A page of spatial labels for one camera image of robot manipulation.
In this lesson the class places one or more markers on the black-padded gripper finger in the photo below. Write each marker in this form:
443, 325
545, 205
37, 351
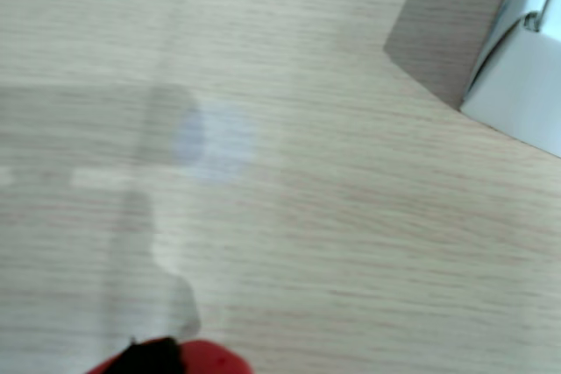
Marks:
206, 361

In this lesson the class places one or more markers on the white box with blue stripe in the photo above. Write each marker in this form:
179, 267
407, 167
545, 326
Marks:
517, 93

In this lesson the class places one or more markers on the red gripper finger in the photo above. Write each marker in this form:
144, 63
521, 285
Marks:
101, 370

